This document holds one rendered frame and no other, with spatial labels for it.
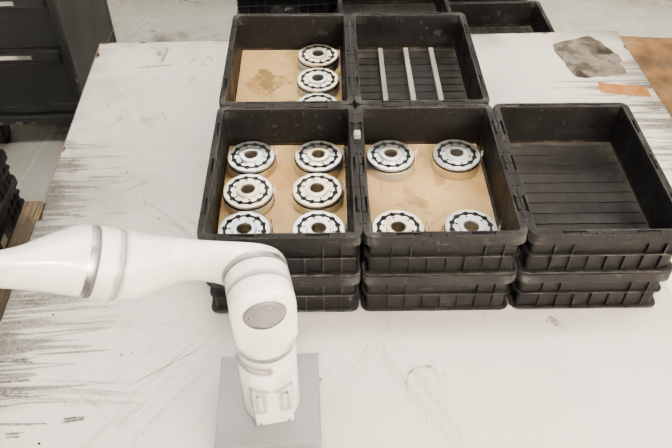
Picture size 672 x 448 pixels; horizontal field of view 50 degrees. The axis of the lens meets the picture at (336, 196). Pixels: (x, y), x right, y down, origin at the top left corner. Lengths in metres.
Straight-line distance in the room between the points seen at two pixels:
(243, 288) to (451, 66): 1.11
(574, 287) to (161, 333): 0.82
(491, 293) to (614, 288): 0.24
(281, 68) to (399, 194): 0.55
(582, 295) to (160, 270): 0.89
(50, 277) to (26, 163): 2.20
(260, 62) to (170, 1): 2.15
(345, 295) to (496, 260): 0.30
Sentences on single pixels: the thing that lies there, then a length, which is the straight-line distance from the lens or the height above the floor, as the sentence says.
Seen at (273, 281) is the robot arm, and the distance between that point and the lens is 0.96.
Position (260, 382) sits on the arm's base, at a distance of 1.11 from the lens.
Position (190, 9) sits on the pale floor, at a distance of 3.92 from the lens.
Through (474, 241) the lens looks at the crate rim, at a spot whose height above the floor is 0.92.
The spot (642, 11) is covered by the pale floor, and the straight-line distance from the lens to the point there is 4.16.
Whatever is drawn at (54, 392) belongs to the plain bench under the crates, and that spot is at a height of 0.70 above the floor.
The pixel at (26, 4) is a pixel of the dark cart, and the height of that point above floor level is 0.64.
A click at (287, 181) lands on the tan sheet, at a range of 1.54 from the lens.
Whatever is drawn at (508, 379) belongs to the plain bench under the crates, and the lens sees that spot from 1.41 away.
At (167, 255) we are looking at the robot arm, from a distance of 0.94.
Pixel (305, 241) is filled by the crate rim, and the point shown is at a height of 0.92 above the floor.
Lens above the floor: 1.86
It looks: 44 degrees down
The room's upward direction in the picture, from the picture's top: straight up
